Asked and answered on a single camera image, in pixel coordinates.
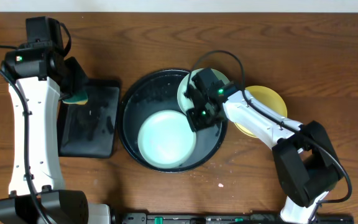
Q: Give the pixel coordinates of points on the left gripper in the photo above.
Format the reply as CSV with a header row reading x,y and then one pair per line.
x,y
73,82

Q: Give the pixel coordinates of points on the green yellow sponge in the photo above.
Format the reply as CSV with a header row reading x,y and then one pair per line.
x,y
80,98

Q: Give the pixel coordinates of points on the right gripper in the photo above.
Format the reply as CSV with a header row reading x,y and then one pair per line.
x,y
195,125

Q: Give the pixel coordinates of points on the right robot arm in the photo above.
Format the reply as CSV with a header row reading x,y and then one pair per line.
x,y
305,160

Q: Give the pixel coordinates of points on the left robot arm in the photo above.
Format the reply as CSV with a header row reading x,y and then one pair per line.
x,y
39,74

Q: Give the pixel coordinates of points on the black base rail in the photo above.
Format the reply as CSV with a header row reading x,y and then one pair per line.
x,y
143,218

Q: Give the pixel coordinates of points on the light green plate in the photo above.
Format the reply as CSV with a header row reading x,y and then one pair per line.
x,y
185,103
165,139

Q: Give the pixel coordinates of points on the yellow plate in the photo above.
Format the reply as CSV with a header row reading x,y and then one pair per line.
x,y
269,98

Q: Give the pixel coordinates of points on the rectangular black tray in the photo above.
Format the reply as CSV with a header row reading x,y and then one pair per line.
x,y
88,130

